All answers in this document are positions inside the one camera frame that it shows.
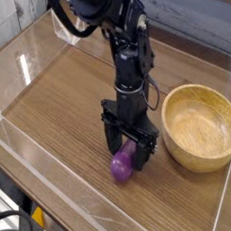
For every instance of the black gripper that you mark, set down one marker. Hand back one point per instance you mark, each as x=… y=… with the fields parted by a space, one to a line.
x=127 y=115

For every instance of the purple toy eggplant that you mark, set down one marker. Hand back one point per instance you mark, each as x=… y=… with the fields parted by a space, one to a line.
x=122 y=163

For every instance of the clear acrylic tray wall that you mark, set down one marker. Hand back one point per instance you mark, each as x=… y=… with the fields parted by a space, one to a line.
x=64 y=195

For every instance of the clear acrylic corner bracket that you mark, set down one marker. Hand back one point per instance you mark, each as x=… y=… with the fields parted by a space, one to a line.
x=62 y=32

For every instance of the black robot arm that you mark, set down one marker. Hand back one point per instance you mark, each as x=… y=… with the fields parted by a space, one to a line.
x=125 y=24

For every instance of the brown wooden bowl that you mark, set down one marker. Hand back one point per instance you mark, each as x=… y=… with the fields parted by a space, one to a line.
x=196 y=127

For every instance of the yellow black device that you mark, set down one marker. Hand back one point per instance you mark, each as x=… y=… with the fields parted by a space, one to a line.
x=44 y=221

